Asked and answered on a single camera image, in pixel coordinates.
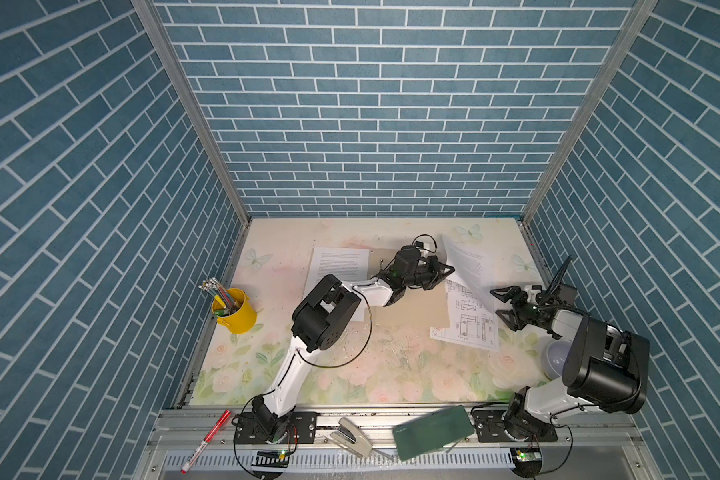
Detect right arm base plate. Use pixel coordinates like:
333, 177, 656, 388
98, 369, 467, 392
472, 408, 558, 443

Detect grey stapler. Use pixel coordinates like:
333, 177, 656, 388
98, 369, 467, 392
330, 417, 373, 458

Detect yellow pen cup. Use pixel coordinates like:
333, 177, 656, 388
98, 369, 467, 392
211, 288, 257, 334

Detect beige cardboard folder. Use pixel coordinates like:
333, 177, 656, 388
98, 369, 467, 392
302, 247, 451, 330

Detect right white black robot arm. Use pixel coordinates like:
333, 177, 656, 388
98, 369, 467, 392
490, 284, 650, 438

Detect coloured pens bundle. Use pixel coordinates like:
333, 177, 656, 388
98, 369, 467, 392
199, 277, 240, 316

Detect lilac ceramic cup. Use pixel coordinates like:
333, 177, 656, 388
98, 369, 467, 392
540, 340, 572, 380

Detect red marker pen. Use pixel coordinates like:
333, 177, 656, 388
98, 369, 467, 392
180, 410, 231, 474

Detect printed text paper sheet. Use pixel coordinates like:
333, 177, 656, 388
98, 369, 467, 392
303, 247, 370, 296

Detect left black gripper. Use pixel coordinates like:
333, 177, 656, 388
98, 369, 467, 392
399, 255, 454, 289

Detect diagram paper sheet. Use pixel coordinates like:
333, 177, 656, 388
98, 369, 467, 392
430, 280, 499, 351

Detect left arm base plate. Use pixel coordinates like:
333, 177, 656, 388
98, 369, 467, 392
234, 411, 318, 445

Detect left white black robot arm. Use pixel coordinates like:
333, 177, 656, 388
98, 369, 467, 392
250, 241, 456, 442

